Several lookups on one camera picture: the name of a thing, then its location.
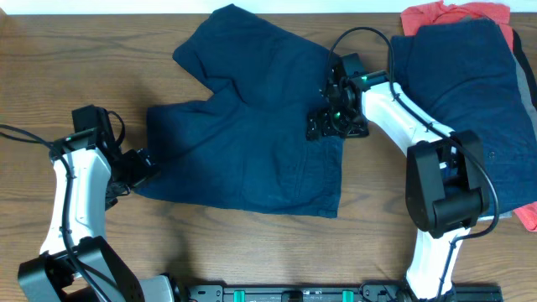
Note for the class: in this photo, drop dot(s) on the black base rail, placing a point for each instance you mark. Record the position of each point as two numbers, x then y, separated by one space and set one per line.
331 293

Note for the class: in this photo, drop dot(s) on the red garment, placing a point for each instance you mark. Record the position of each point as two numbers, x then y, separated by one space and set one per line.
444 14

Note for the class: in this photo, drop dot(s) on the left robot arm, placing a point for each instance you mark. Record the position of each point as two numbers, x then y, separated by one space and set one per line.
75 262

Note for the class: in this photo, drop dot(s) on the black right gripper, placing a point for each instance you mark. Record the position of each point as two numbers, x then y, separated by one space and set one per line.
324 114

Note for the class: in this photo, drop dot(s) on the navy blue shorts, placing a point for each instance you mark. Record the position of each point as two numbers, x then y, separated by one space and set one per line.
245 147
470 100

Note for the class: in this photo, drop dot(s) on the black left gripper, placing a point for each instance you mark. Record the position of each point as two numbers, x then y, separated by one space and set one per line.
137 164

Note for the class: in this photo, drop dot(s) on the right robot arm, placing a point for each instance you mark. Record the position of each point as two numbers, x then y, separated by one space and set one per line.
446 189

